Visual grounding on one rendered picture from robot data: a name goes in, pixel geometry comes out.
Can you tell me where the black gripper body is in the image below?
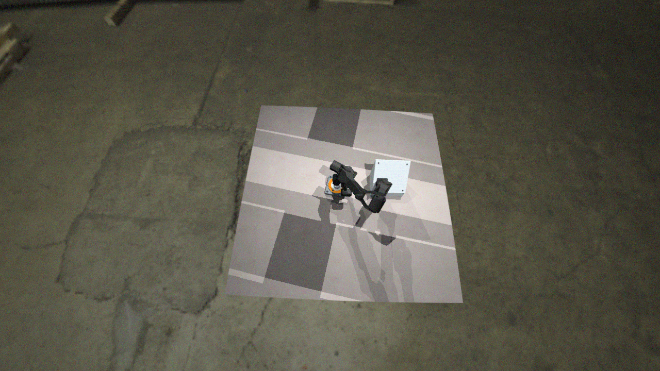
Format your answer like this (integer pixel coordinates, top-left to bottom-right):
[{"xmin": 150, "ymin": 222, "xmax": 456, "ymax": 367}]
[{"xmin": 341, "ymin": 183, "xmax": 352, "ymax": 197}]

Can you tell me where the orange round plate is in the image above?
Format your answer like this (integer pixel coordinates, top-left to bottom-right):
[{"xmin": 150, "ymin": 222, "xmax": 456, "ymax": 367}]
[{"xmin": 328, "ymin": 179, "xmax": 342, "ymax": 194}]

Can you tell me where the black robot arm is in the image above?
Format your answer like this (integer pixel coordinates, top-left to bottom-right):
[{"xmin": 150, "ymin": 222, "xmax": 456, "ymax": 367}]
[{"xmin": 329, "ymin": 160, "xmax": 392, "ymax": 213}]

